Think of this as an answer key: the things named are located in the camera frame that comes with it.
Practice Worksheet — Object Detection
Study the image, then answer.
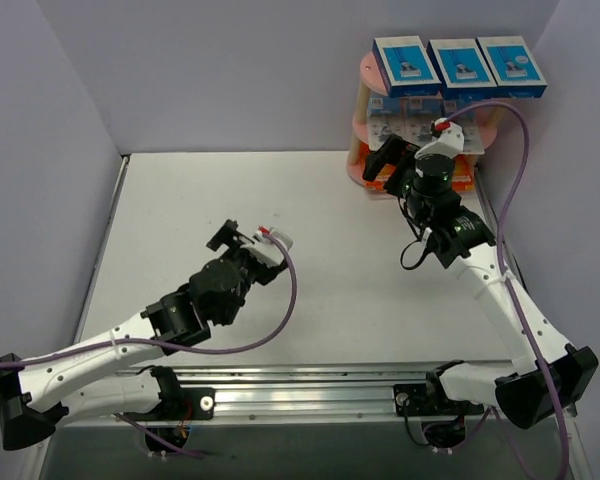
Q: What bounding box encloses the orange Gillette box front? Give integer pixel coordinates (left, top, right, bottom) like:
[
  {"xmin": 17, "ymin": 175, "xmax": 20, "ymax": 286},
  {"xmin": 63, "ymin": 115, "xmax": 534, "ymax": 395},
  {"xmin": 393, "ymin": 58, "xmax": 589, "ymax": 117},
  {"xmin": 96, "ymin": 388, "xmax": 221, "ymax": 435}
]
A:
[{"xmin": 452, "ymin": 155, "xmax": 475, "ymax": 194}]

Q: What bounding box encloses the orange gillette box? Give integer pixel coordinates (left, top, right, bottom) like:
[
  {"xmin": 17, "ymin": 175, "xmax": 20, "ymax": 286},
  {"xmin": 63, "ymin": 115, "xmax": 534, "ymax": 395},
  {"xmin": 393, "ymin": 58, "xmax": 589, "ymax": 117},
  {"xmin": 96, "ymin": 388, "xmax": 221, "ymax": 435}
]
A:
[
  {"xmin": 355, "ymin": 143, "xmax": 396, "ymax": 192},
  {"xmin": 452, "ymin": 155, "xmax": 475, "ymax": 194}
]

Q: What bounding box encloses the blue razor blister pack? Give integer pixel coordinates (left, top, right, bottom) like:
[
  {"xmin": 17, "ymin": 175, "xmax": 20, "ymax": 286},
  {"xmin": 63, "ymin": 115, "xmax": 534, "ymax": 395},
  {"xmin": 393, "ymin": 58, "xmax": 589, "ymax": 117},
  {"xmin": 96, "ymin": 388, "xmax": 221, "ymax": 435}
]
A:
[{"xmin": 404, "ymin": 97, "xmax": 442, "ymax": 146}]

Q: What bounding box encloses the grey Harry's box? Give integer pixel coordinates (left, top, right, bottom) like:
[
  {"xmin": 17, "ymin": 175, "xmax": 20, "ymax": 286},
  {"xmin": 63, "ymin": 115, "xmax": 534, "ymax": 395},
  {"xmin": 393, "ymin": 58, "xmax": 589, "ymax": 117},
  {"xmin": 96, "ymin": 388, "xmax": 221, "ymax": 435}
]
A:
[
  {"xmin": 372, "ymin": 36, "xmax": 441, "ymax": 98},
  {"xmin": 427, "ymin": 38, "xmax": 497, "ymax": 101}
]

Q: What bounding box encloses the white blue Harry's box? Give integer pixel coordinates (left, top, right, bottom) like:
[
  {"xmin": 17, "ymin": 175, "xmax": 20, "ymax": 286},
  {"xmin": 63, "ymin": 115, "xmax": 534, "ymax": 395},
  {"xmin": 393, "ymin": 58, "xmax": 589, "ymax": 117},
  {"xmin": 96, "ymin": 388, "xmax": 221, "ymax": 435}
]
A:
[{"xmin": 476, "ymin": 36, "xmax": 547, "ymax": 99}]

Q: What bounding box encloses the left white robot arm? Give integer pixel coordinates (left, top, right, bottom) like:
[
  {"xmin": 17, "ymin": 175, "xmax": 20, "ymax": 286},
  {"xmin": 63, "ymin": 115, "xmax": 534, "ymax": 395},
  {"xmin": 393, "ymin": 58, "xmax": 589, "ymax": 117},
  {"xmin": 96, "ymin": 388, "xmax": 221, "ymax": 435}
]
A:
[{"xmin": 0, "ymin": 220, "xmax": 295, "ymax": 451}]

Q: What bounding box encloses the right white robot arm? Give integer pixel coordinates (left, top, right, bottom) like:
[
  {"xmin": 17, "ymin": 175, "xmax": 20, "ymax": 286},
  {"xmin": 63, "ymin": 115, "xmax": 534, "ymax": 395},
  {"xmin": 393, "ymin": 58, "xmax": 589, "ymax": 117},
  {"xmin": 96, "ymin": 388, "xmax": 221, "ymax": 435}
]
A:
[{"xmin": 363, "ymin": 135, "xmax": 599, "ymax": 429}]

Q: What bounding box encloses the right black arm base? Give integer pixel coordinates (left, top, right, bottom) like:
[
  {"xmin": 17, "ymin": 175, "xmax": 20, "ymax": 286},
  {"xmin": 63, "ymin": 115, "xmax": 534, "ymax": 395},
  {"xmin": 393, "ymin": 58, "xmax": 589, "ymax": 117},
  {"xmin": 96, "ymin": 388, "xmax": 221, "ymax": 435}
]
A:
[{"xmin": 392, "ymin": 382, "xmax": 487, "ymax": 454}]

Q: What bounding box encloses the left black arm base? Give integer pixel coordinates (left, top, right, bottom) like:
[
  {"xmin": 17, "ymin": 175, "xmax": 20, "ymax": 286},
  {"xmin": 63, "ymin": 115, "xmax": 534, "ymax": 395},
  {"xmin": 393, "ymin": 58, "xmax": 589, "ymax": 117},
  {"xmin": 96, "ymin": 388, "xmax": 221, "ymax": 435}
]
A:
[{"xmin": 116, "ymin": 387, "xmax": 216, "ymax": 460}]

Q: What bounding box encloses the pink three-tier shelf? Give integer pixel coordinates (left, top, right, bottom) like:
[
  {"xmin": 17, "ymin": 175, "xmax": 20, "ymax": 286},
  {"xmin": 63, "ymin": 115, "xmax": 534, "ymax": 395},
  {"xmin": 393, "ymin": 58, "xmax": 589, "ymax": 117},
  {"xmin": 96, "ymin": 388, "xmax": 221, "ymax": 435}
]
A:
[{"xmin": 347, "ymin": 53, "xmax": 499, "ymax": 187}]

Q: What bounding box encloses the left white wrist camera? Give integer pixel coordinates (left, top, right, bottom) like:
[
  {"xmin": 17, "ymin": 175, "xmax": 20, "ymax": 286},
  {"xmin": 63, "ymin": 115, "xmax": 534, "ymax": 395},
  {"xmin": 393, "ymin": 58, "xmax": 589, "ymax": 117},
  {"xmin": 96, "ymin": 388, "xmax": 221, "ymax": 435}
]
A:
[{"xmin": 243, "ymin": 226, "xmax": 293, "ymax": 268}]

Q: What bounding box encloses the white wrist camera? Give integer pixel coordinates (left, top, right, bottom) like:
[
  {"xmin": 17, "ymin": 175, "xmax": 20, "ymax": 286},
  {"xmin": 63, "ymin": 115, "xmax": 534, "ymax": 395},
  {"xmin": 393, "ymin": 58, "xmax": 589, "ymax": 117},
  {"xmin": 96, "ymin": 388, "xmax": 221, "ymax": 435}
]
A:
[
  {"xmin": 243, "ymin": 226, "xmax": 293, "ymax": 268},
  {"xmin": 414, "ymin": 118, "xmax": 465, "ymax": 160}
]

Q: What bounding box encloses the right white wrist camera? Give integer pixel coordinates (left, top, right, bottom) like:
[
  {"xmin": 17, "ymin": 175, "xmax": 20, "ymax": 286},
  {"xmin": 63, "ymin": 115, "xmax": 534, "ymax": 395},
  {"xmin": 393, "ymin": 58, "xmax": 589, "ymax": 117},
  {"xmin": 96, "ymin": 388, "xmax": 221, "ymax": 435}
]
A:
[{"xmin": 414, "ymin": 118, "xmax": 465, "ymax": 160}]

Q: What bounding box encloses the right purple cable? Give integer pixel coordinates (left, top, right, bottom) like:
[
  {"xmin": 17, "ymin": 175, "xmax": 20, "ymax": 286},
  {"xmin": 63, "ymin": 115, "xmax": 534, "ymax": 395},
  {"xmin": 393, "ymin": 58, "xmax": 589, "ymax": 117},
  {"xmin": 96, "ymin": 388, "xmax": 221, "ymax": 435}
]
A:
[{"xmin": 424, "ymin": 101, "xmax": 570, "ymax": 480}]

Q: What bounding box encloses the aluminium rail frame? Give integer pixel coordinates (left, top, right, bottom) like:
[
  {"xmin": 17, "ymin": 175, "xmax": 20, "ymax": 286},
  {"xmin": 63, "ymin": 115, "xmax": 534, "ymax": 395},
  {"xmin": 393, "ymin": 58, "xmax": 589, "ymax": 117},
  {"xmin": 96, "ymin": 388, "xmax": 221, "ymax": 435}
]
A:
[{"xmin": 22, "ymin": 155, "xmax": 594, "ymax": 480}]

